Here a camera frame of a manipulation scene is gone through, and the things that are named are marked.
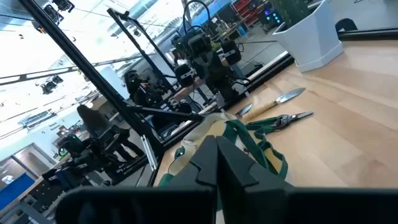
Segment broad steel trowel wooden handle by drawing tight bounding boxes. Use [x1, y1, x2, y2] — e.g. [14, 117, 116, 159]
[235, 103, 254, 117]

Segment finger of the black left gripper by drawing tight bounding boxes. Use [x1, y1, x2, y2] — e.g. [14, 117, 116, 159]
[211, 39, 243, 80]
[174, 60, 218, 88]

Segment tall green cactus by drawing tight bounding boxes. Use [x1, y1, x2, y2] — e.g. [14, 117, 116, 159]
[269, 0, 310, 29]

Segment black rounded rail clamp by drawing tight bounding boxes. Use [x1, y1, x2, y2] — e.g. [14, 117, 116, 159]
[335, 17, 358, 33]

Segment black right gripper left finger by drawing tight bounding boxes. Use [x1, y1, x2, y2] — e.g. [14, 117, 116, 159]
[55, 135, 218, 224]

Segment long-bladed shears green handles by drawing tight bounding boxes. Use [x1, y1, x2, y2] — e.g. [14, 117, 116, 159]
[245, 111, 314, 133]

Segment computer tower blue lights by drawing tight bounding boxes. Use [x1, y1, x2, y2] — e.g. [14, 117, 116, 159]
[262, 2, 284, 26]

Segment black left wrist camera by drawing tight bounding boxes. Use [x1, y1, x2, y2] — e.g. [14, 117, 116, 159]
[185, 33, 213, 59]

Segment pointed steel trowel wooden handle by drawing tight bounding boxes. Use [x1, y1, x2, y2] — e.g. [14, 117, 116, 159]
[241, 87, 307, 123]

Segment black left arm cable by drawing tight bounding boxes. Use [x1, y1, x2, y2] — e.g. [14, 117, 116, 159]
[182, 0, 212, 37]

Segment beige green canvas gardening bag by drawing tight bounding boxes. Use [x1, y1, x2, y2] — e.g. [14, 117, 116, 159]
[158, 112, 289, 187]

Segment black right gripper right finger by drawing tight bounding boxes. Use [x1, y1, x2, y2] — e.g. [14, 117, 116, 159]
[216, 135, 398, 224]

